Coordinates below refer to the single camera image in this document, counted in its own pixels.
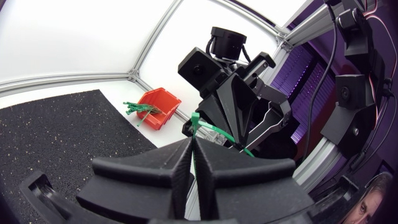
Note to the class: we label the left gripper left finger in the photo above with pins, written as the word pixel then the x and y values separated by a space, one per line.
pixel 146 183

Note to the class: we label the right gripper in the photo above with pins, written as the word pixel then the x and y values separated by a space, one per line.
pixel 270 93

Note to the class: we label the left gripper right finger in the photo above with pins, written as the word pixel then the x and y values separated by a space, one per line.
pixel 245 189

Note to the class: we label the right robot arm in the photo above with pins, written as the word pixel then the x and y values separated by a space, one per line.
pixel 228 42

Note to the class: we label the red plastic box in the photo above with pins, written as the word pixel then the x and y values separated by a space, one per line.
pixel 161 107

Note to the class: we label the black speckled mat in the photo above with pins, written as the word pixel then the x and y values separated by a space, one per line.
pixel 59 137

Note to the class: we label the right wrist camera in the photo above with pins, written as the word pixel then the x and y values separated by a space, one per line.
pixel 200 71

